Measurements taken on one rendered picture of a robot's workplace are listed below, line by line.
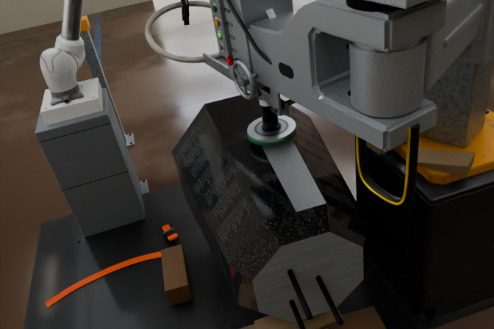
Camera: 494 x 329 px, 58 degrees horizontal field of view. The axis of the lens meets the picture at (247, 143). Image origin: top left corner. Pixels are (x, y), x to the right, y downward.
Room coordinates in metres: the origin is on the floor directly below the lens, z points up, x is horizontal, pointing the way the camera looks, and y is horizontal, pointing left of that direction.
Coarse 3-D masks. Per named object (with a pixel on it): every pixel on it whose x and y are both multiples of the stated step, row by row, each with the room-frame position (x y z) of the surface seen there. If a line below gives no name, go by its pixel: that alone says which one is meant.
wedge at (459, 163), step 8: (424, 152) 1.41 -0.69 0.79; (432, 152) 1.39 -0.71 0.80; (440, 152) 1.37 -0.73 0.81; (448, 152) 1.36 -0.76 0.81; (456, 152) 1.34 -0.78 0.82; (464, 152) 1.33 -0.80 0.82; (472, 152) 1.31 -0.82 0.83; (424, 160) 1.35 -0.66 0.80; (432, 160) 1.34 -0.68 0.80; (440, 160) 1.32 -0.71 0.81; (448, 160) 1.31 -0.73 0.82; (456, 160) 1.29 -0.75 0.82; (464, 160) 1.28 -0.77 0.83; (472, 160) 1.28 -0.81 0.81; (432, 168) 1.31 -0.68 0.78; (440, 168) 1.30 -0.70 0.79; (448, 168) 1.28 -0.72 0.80; (456, 168) 1.26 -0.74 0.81; (464, 168) 1.24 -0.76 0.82; (464, 176) 1.24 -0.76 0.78
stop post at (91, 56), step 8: (88, 24) 3.32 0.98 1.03; (80, 32) 3.30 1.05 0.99; (88, 32) 3.33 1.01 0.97; (88, 40) 3.31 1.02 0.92; (88, 48) 3.30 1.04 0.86; (88, 56) 3.30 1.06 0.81; (96, 56) 3.32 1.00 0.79; (88, 64) 3.30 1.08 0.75; (96, 64) 3.31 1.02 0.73; (96, 72) 3.30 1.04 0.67; (104, 80) 3.31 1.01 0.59; (112, 104) 3.31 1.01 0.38; (120, 120) 3.37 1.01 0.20; (128, 136) 3.42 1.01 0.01; (128, 144) 3.28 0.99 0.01
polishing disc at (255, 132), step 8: (256, 120) 1.75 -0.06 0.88; (280, 120) 1.71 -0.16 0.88; (288, 120) 1.70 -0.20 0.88; (248, 128) 1.69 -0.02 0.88; (256, 128) 1.68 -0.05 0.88; (280, 128) 1.65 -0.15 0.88; (288, 128) 1.63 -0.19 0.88; (248, 136) 1.65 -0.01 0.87; (256, 136) 1.62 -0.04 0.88; (264, 136) 1.60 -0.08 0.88; (272, 136) 1.59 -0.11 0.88; (280, 136) 1.58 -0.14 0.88; (288, 136) 1.58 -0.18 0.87
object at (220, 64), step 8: (208, 56) 2.01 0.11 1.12; (208, 64) 2.01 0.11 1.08; (216, 64) 1.93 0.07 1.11; (224, 64) 1.98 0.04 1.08; (224, 72) 1.86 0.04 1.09; (232, 80) 1.80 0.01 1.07; (248, 88) 1.67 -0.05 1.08; (264, 88) 1.58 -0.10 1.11; (264, 96) 1.57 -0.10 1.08; (288, 104) 1.47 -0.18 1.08; (288, 112) 1.44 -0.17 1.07
